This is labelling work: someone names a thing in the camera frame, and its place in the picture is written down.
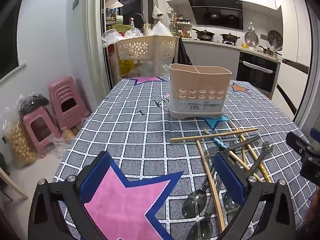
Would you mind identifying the crumpled clear plastic bags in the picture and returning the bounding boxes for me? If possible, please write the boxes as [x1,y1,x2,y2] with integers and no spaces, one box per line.
[101,29,143,48]

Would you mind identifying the single pink plastic stool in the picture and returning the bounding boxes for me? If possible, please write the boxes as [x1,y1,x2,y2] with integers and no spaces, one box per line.
[23,106,63,158]

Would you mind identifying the stack of pink plastic stools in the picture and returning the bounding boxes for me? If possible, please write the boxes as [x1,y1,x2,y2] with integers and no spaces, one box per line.
[47,76,92,130]

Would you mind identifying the small metal pot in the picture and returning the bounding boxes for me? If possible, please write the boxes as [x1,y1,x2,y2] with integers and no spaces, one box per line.
[259,45,282,57]

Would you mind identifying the curved kitchen faucet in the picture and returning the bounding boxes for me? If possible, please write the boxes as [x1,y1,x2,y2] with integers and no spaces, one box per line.
[130,13,148,29]

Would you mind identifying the bag of yellow round items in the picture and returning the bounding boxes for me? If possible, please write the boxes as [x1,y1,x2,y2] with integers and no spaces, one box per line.
[1,107,38,167]

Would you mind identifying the round dark egg pan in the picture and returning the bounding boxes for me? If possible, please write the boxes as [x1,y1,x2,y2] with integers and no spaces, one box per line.
[267,30,283,47]

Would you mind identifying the spice rack with bottles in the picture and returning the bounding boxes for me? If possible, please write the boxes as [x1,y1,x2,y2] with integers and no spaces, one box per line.
[170,12,193,38]

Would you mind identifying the green plastic basin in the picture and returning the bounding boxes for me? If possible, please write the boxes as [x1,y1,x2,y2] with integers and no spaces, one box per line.
[111,24,134,32]

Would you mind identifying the beige plastic utensil holder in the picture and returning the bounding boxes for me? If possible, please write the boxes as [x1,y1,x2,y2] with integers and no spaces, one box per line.
[168,63,233,119]

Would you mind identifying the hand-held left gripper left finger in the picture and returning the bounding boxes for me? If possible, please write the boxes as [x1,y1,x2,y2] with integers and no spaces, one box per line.
[27,151,118,240]

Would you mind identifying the bag of black items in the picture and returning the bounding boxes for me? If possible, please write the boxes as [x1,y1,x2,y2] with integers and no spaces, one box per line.
[19,94,50,117]

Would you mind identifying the black hanging bag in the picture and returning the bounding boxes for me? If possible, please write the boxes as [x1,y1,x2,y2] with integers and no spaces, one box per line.
[171,37,193,65]

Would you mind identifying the round metal steamer rack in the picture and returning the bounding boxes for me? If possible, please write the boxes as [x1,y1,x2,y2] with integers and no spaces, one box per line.
[244,31,259,47]

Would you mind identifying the black built-in oven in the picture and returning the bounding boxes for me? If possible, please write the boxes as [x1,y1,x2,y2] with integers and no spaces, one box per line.
[236,52,280,93]

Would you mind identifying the dark lidded pan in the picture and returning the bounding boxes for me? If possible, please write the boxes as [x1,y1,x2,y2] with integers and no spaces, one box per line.
[220,32,240,43]

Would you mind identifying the clear plastic bag on floor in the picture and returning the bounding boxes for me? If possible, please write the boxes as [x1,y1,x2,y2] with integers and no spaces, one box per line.
[51,122,82,159]

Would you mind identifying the black wok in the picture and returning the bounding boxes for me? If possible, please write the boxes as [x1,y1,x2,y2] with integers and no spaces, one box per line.
[191,28,215,41]

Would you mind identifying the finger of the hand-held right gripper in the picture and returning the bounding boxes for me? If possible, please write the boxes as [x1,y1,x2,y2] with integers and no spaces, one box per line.
[286,131,317,159]

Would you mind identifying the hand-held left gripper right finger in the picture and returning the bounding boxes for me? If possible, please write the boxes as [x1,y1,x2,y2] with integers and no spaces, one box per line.
[214,152,297,240]

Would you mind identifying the hanging white plastic bag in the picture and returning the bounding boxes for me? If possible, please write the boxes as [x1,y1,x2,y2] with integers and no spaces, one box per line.
[152,5,164,20]

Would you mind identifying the blue patterned wooden chopstick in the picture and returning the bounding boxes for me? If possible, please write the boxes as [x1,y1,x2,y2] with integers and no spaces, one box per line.
[202,129,250,172]

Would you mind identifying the grey checked star tablecloth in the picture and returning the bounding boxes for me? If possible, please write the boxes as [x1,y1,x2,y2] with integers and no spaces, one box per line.
[51,76,318,240]

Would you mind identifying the beige flower-hole basket rack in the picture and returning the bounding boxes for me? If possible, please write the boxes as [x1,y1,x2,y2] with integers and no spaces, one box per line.
[115,35,180,80]

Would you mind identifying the person's right forearm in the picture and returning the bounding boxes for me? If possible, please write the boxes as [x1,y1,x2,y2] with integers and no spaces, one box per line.
[301,186,320,238]

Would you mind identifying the yellow oil bottle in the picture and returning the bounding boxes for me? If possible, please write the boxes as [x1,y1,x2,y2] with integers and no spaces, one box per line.
[119,59,140,77]

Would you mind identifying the black range hood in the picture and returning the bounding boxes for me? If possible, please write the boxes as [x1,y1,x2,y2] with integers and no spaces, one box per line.
[188,0,244,30]

